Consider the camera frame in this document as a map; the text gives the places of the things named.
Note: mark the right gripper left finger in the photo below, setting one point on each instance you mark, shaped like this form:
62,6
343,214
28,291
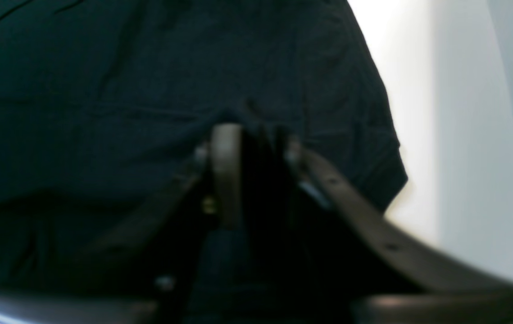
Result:
220,159

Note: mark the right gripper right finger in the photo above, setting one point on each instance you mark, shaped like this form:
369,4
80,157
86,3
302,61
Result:
368,271

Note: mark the black T-shirt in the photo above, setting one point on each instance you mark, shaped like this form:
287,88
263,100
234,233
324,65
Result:
100,100

